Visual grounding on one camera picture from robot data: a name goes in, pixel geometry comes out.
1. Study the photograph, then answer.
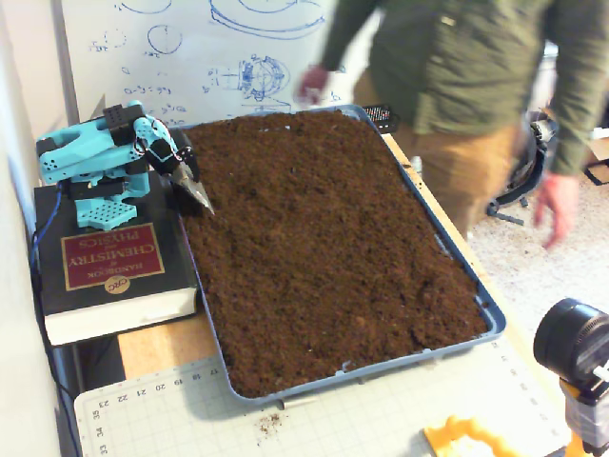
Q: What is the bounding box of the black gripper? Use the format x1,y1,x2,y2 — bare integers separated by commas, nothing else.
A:
142,129,202,186

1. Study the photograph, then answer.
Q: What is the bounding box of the silver tape shovel blade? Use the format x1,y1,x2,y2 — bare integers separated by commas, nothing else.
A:
169,167,217,216

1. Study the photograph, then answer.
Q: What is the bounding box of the blue tray of soil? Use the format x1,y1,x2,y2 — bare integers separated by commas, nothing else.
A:
178,109,490,399

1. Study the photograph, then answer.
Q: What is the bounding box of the person's right forearm green sleeve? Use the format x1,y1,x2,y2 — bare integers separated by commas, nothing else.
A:
319,0,382,73

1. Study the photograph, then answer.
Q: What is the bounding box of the person's left forearm green sleeve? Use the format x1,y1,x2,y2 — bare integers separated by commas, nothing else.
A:
546,70,609,177

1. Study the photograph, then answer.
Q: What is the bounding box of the person's right hand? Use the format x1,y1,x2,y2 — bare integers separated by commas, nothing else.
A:
295,65,329,107

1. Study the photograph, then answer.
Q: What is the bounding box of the person's left hand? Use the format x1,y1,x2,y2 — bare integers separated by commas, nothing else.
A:
533,171,580,251

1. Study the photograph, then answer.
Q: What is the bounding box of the whiteboard with blue sketches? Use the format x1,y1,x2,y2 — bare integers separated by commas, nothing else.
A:
51,0,344,129

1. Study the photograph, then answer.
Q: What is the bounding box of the black chemistry handbook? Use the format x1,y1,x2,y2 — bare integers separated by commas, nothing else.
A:
33,170,200,347

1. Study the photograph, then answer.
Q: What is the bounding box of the black perforated box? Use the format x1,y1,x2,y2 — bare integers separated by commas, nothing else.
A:
362,104,401,133

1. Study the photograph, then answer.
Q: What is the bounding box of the short silver metal rod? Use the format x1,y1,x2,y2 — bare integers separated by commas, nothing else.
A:
280,395,319,410

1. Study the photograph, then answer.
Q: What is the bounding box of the grey gridded cutting mat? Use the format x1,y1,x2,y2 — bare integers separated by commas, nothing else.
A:
73,332,572,457

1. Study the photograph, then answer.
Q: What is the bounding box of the person in green shirt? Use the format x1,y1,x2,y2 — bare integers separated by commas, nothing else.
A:
321,0,609,239

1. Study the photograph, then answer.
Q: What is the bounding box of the grey black backpack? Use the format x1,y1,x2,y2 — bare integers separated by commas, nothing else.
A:
484,111,558,225

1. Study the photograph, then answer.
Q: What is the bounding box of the blue plastic tray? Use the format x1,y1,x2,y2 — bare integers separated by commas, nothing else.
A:
156,103,507,407

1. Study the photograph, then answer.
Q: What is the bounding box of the yellow plastic clamp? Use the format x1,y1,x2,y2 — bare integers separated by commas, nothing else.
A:
422,414,520,457

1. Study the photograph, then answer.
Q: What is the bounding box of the open cardboard box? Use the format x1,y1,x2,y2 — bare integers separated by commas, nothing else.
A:
582,128,609,185

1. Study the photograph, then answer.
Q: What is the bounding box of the blue usb cable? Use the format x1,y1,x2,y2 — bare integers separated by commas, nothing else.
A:
28,188,66,287

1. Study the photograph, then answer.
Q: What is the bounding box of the black cylindrical camera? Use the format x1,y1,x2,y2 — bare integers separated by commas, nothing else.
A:
532,297,609,382

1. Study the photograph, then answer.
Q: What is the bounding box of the yellow grey camera stand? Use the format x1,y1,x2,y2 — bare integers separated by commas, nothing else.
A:
559,375,609,457

